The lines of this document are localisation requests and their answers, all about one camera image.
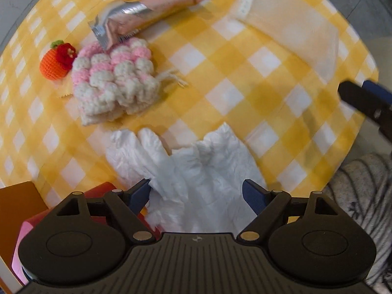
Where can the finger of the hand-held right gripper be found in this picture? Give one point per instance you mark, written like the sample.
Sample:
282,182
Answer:
352,93

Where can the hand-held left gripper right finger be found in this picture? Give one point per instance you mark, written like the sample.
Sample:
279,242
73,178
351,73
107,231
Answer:
254,196

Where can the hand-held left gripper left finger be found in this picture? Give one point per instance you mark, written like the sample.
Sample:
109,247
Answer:
139,195

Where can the red square box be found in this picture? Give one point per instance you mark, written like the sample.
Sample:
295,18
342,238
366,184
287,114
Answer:
99,191

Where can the white tissue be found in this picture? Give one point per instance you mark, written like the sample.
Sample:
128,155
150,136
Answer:
208,171

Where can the cream knitted sock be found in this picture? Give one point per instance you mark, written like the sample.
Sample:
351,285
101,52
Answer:
291,27

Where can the pink white crochet pouch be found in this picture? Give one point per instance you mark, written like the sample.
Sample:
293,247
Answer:
113,76

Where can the small yellow cloth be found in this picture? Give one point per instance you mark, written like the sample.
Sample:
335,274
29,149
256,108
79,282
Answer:
65,95

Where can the orange crochet strawberry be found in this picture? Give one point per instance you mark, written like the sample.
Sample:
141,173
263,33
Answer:
53,66

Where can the pink silver snack packet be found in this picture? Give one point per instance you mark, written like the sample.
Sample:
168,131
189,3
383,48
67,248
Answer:
147,9

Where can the person's striped grey clothing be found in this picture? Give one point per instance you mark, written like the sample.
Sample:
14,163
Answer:
361,190

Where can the yellow checked tablecloth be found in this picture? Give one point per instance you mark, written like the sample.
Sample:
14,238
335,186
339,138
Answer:
245,98

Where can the large orange open box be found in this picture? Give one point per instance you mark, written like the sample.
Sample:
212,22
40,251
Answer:
18,208

